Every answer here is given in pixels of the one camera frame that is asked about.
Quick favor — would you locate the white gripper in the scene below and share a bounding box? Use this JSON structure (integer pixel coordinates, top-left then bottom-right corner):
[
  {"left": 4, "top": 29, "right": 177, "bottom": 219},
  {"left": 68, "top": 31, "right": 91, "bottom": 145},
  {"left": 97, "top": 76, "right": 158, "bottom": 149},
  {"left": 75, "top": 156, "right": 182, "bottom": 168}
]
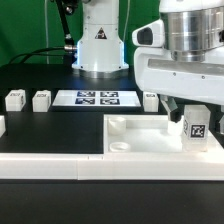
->
[{"left": 132, "top": 19, "right": 224, "bottom": 135}]

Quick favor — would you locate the white square table top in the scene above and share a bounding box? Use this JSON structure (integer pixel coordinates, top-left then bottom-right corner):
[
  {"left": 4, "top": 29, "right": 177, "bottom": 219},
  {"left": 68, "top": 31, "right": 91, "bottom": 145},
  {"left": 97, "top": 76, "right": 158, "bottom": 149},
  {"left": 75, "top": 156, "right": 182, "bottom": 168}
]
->
[{"left": 103, "top": 115, "right": 224, "bottom": 154}]

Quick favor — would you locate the white U-shaped obstacle fence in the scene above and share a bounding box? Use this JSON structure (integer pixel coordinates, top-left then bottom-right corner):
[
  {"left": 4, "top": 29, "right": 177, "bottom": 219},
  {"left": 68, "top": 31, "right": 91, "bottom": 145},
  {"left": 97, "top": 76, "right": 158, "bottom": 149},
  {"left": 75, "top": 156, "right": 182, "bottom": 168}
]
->
[{"left": 0, "top": 113, "right": 224, "bottom": 180}]

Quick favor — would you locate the white sheet with markers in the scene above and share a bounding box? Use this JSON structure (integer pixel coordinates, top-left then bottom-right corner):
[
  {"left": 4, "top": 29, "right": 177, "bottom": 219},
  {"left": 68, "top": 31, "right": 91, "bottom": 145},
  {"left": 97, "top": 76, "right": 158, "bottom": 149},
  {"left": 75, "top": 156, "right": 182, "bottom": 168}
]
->
[{"left": 53, "top": 90, "right": 141, "bottom": 107}]

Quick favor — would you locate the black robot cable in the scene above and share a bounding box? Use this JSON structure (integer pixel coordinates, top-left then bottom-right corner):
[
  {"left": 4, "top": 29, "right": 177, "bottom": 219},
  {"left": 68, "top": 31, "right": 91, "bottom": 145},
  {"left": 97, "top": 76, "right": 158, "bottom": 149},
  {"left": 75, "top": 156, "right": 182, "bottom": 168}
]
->
[{"left": 7, "top": 0, "right": 78, "bottom": 65}]

